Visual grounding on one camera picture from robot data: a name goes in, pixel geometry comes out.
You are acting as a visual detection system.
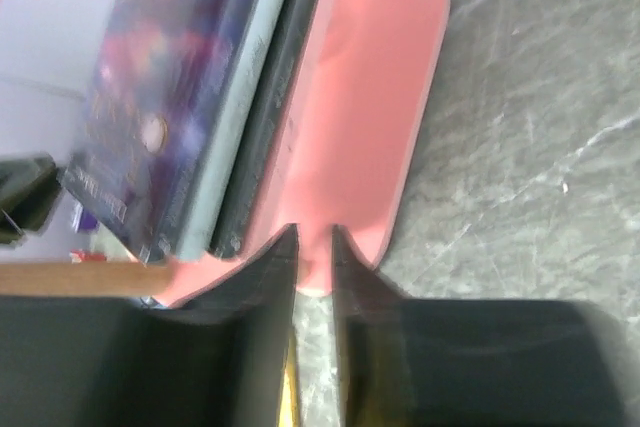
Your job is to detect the red rectangular box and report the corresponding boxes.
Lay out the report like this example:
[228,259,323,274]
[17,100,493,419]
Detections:
[69,250,107,263]

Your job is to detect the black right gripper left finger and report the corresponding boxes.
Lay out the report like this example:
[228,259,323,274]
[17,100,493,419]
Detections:
[1,226,298,426]

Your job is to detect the purple white toothpaste box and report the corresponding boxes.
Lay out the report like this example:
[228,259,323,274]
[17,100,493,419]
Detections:
[71,202,99,234]

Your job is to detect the purple shrink-wrapped Robinson Crusoe book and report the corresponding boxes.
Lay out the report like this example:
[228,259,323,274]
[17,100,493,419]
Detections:
[62,0,262,263]

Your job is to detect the yellow file folder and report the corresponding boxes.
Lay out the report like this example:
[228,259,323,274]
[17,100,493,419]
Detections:
[278,328,301,427]

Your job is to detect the pink three-tier wooden shelf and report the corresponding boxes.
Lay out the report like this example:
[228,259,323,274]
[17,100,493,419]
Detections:
[0,0,451,308]

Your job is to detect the black book on shelf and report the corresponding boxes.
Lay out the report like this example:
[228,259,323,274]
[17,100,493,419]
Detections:
[208,0,317,260]

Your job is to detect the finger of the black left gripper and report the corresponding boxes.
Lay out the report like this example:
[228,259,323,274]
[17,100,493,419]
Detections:
[1,154,60,246]

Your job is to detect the grey Great Gatsby book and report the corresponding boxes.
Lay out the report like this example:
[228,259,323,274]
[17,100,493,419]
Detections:
[157,0,284,260]

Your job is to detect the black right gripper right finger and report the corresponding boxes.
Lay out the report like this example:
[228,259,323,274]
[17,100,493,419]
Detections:
[332,227,639,426]

